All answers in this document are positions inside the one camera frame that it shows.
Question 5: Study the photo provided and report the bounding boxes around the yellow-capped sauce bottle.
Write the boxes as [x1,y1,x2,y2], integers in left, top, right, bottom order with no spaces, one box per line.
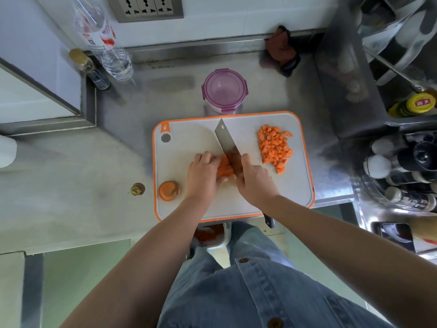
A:
[388,92,437,119]

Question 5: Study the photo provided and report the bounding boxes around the person's left hand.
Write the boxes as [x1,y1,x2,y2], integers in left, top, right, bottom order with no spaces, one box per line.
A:
[184,151,229,205]

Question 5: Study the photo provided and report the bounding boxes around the clear plastic water bottle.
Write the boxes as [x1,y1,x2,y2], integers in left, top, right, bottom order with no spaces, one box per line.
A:
[70,0,134,82]

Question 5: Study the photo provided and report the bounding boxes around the metal utensil handle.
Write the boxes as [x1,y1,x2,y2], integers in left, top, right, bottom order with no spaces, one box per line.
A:
[363,47,437,99]

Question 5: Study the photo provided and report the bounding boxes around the purple lidded container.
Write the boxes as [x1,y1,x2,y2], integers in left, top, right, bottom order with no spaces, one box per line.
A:
[201,68,249,115]

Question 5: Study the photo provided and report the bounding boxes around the pile of diced carrot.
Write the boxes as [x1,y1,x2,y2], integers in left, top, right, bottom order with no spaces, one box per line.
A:
[258,124,294,174]

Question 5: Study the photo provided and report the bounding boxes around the white waste bin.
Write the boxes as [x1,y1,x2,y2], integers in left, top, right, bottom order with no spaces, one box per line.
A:
[189,221,232,251]

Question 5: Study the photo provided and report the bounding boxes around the grey wall socket panel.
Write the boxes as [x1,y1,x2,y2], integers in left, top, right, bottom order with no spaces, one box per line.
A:
[106,0,184,24]

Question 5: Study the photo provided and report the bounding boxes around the dark red cloth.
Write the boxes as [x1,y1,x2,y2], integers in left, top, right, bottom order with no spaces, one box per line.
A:
[265,25,302,78]

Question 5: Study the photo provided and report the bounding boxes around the black rectangular device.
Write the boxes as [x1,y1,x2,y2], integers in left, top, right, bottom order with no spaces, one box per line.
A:
[372,221,416,251]

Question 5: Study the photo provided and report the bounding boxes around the white orange-rimmed cutting board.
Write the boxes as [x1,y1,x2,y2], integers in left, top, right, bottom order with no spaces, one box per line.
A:
[152,111,316,223]

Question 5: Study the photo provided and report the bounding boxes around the blue denim trousers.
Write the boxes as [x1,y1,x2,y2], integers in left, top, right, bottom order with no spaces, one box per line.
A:
[157,221,298,328]

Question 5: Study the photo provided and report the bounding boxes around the black-handled kitchen knife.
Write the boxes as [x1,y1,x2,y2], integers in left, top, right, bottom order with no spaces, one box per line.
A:
[214,118,275,229]

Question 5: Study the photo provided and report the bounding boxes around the pale green cabinet front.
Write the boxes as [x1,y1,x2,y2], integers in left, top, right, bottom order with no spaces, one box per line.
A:
[41,239,132,328]
[285,205,368,308]

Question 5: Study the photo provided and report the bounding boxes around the brown-centred carrot end slice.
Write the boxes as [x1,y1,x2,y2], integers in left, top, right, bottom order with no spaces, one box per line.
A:
[158,180,182,200]

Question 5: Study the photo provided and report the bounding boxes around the person's right forearm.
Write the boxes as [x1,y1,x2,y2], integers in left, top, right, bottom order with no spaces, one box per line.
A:
[263,196,437,328]

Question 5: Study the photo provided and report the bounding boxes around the group of seasoning bottles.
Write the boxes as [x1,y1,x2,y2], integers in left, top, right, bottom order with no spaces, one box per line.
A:
[362,133,437,212]

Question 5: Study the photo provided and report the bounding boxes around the person's left forearm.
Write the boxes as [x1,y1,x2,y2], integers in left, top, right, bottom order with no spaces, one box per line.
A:
[60,198,219,328]

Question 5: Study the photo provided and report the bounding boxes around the small gold-capped bottle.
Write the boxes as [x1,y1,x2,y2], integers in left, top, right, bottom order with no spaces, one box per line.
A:
[69,48,112,91]

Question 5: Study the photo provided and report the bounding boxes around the person's right hand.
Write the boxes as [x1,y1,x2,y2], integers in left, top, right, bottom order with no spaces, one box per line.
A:
[236,153,280,210]

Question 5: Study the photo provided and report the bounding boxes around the white and black bag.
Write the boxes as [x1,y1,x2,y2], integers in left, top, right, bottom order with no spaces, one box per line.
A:
[356,0,437,87]

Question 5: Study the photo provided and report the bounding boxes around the clear round basin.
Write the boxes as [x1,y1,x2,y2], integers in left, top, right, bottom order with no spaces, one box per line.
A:
[355,138,437,214]

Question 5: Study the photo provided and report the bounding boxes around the blue denim shirt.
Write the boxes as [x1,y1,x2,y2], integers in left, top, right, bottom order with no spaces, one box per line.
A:
[157,257,393,328]

